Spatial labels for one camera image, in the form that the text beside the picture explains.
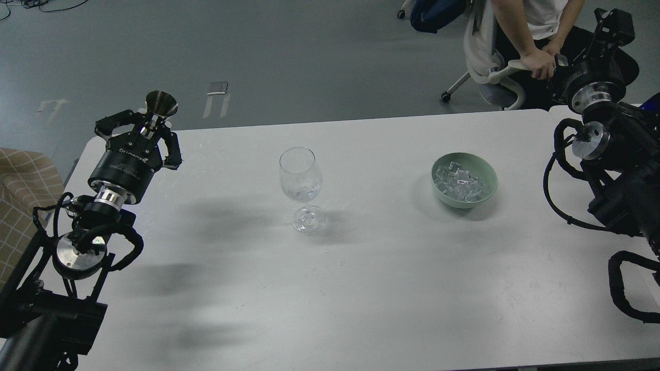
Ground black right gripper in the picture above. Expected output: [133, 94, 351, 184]
[552, 8, 636, 112]

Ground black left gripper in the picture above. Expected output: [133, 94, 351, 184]
[88, 110, 183, 205]

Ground steel double jigger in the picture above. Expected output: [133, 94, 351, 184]
[145, 91, 178, 133]

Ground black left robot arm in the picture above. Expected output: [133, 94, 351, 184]
[2, 104, 182, 370]

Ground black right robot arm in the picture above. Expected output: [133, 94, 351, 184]
[543, 8, 659, 255]

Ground clear wine glass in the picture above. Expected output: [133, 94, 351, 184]
[279, 146, 326, 234]

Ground pile of ice cubes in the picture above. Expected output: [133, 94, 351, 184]
[432, 161, 491, 204]

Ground seated person white shirt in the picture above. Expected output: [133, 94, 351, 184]
[489, 1, 592, 111]

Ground beige checkered sofa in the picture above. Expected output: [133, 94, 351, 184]
[1, 148, 64, 288]

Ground white office chair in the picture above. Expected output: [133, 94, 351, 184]
[439, 1, 528, 111]

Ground green ceramic bowl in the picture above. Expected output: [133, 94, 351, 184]
[431, 152, 498, 209]

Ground black floor cables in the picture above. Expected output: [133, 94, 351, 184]
[0, 0, 91, 22]

